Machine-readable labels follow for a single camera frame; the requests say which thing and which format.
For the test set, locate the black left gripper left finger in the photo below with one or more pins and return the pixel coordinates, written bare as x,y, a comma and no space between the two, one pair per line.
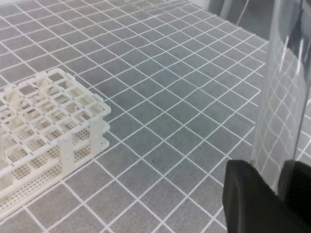
251,206

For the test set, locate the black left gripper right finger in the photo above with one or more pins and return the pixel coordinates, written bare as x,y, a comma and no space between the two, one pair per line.
294,187

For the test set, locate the clear glass test tube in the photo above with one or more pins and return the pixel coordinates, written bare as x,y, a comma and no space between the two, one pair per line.
287,81

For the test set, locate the white plastic test tube rack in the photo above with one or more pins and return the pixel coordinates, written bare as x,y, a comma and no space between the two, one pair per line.
49,126

